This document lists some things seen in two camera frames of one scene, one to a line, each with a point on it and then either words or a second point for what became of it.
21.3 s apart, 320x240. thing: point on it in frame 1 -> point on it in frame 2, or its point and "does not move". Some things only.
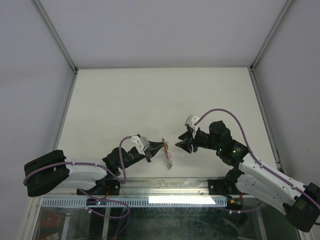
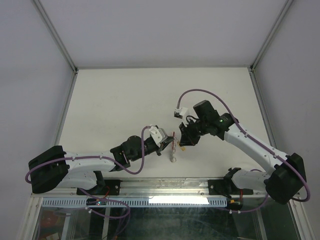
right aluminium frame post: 271,33 does not move
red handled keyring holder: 168,154 -> 173,158
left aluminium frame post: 56,35 does not move
